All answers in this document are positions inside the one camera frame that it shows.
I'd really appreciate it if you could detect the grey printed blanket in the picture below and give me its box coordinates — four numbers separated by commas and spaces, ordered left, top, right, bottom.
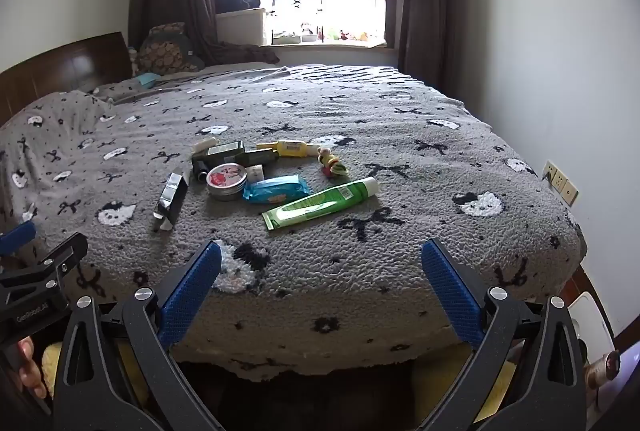
0, 63, 587, 384

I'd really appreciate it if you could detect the wooden headboard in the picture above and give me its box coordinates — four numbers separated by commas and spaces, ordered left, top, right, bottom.
0, 31, 133, 126

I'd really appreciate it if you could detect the brown patterned pillow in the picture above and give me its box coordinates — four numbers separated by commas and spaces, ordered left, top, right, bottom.
134, 22, 206, 76

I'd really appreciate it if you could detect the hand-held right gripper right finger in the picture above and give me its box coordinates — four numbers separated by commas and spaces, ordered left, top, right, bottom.
421, 238, 588, 431

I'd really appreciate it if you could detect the colourful small toy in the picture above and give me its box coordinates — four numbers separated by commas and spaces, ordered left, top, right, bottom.
316, 147, 348, 179

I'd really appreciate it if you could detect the person's left hand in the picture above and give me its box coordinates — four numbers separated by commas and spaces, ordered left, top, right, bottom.
17, 336, 48, 399

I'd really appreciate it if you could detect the white plastic bin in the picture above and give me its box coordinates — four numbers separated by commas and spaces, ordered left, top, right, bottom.
567, 291, 616, 362

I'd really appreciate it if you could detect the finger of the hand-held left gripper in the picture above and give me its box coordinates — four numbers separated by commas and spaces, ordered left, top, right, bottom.
0, 221, 37, 258
0, 232, 89, 296

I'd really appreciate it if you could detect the yellow tube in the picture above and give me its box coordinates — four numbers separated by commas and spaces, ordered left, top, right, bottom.
256, 139, 319, 158

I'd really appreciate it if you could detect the blue wipes packet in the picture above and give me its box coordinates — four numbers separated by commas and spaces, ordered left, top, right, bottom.
242, 176, 312, 205

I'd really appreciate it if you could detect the white storage box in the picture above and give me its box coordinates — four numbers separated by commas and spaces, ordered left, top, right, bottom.
216, 8, 267, 46

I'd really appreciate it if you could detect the row of small windowsill figurines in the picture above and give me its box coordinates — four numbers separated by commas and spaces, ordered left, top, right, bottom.
272, 23, 373, 44

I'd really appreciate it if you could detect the round tin with red lid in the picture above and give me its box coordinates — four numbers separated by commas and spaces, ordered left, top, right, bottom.
206, 163, 248, 202

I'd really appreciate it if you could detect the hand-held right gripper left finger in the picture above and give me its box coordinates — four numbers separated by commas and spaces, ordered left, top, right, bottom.
52, 240, 223, 431

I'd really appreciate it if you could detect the large dark green bottle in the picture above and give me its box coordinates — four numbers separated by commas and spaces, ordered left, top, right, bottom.
191, 140, 247, 164

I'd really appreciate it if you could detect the yellow fleece clothing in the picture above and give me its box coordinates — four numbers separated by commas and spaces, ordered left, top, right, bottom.
42, 341, 518, 412

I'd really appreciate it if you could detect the grey dotted pillow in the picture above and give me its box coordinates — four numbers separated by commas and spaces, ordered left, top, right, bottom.
0, 90, 115, 146
95, 78, 166, 104

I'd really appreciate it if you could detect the green tube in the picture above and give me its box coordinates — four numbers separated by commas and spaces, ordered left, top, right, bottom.
261, 176, 379, 232

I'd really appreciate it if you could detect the black box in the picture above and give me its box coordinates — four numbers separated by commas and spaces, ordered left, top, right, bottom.
152, 171, 191, 233

